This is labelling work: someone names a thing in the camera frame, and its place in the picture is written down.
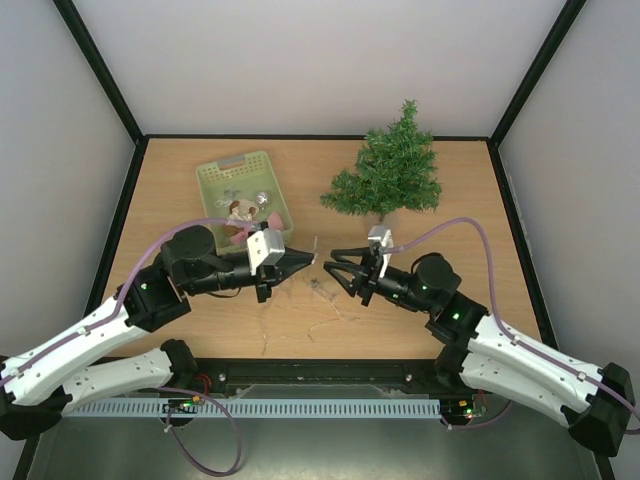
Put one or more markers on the pink ornaments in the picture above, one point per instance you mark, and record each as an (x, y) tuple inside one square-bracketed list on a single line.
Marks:
[(274, 221)]

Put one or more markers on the white slotted cable duct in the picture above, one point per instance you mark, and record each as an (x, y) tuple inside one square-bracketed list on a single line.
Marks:
[(243, 408)]

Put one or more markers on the silver ball ornament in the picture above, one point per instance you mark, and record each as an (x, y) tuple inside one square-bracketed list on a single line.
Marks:
[(263, 199)]

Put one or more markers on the brown gingerbread ornament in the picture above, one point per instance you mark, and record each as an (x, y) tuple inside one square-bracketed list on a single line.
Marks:
[(242, 210)]

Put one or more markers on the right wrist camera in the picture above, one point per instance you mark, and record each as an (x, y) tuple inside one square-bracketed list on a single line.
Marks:
[(381, 236)]

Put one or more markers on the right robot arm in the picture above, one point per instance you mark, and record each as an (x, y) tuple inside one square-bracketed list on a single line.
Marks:
[(593, 403)]

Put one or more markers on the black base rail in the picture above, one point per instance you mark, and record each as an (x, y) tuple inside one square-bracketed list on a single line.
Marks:
[(229, 376)]

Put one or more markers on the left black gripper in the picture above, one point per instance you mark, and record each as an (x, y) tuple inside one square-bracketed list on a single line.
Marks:
[(269, 276)]

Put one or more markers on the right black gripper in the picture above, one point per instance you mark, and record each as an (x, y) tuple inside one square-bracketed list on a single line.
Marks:
[(370, 276)]

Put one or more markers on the green plastic basket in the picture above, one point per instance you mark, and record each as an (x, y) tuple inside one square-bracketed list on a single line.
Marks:
[(242, 177)]

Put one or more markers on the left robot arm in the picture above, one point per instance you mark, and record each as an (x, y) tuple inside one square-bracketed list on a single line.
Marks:
[(41, 385)]

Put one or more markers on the small green christmas tree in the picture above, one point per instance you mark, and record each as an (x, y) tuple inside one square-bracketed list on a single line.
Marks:
[(395, 168)]

